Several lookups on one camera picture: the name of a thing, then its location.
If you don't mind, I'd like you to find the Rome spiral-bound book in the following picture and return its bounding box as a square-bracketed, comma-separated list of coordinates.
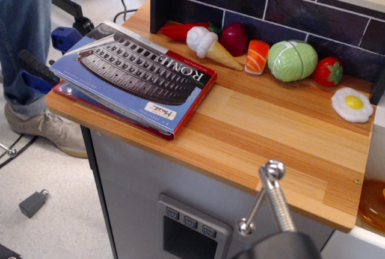
[51, 22, 217, 141]

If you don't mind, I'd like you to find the black office chair base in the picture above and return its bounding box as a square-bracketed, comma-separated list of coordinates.
[52, 0, 94, 35]

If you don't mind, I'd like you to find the red toy chili pepper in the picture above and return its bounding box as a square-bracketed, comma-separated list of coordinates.
[160, 22, 222, 41]

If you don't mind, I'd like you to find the toy ice cream cone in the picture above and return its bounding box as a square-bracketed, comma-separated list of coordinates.
[186, 26, 243, 71]

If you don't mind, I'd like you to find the person's jeans leg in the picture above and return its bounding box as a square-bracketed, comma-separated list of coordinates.
[1, 0, 52, 117]

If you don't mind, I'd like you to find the purple toy onion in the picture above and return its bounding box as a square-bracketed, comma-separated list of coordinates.
[220, 22, 248, 57]

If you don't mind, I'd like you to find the blue bar clamp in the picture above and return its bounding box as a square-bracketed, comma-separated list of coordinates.
[18, 27, 83, 94]

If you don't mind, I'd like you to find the toy salmon sushi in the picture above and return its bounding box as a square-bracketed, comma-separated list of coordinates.
[245, 40, 270, 75]

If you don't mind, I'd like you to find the beige sneaker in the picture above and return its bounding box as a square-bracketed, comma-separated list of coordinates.
[4, 103, 87, 159]

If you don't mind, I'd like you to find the green toy cabbage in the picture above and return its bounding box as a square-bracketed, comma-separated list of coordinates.
[267, 40, 318, 82]

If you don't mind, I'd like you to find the grey toy kitchen cabinet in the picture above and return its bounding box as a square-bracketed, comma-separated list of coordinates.
[80, 126, 335, 259]

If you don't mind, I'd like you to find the red toy strawberry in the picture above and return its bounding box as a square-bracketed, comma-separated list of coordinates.
[312, 56, 343, 87]

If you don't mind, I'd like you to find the toy fried egg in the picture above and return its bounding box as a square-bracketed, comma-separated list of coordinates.
[331, 87, 374, 123]

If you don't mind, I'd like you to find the grey block on floor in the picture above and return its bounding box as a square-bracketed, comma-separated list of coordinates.
[19, 189, 49, 218]

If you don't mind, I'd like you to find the grey oven control panel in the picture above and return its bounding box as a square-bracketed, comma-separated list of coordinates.
[157, 193, 233, 259]

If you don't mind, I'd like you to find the orange plastic bowl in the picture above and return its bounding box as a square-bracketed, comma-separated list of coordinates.
[358, 180, 384, 231]

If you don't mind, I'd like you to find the black cable on floor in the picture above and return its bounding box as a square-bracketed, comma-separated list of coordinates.
[113, 0, 151, 23]

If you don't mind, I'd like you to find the black floor cables left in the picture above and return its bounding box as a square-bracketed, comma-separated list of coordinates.
[0, 133, 39, 169]

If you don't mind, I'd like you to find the small silver clamp handle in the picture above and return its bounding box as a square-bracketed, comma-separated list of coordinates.
[0, 144, 17, 157]

